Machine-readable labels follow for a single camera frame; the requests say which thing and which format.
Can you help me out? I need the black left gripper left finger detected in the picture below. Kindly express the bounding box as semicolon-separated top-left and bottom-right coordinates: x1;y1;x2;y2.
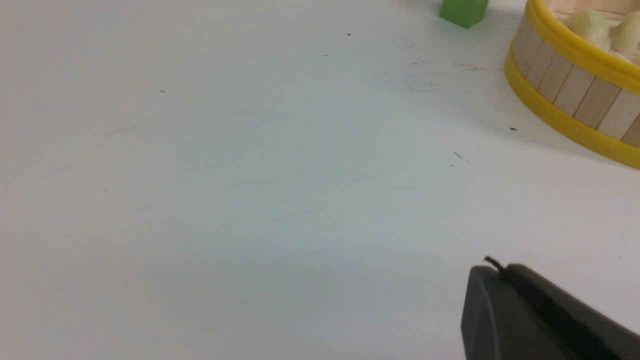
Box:
461;256;585;360

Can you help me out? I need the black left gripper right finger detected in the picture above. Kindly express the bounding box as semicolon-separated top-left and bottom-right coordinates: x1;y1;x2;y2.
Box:
505;264;640;360

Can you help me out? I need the white dumpling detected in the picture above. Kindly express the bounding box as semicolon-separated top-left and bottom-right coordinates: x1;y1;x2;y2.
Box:
564;8;611;51
610;11;640;55

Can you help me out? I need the bamboo steamer tray yellow rim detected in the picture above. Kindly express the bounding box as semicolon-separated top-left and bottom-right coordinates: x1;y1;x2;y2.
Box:
504;0;640;169

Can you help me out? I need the green foam cube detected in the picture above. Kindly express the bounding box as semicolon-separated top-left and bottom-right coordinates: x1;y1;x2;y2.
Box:
439;0;489;28

